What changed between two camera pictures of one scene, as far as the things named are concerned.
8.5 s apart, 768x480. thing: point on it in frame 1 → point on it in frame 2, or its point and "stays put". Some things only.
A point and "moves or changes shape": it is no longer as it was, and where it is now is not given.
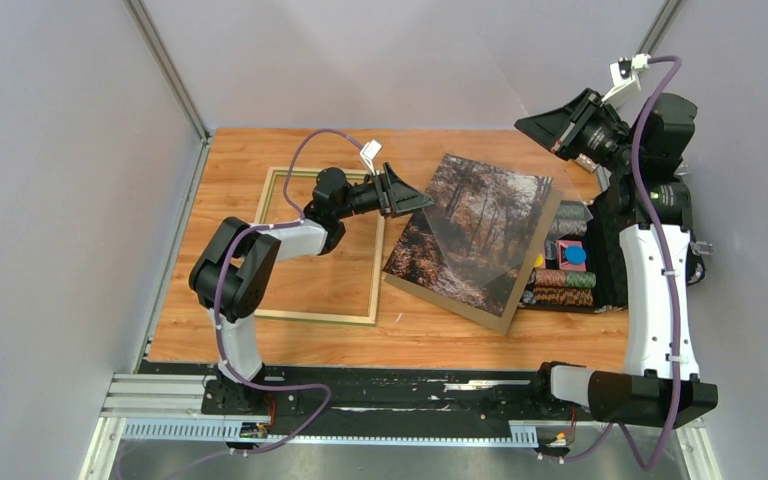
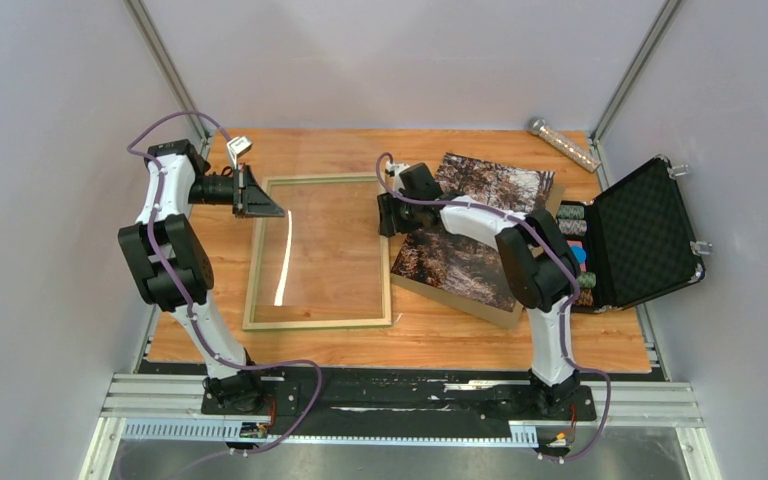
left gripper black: [395, 196] → [253, 201]
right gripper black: [559, 128] → [391, 221]
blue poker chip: [575, 255] stays put
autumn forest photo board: [474, 246] stays put
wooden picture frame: [319, 317] moves or changes shape
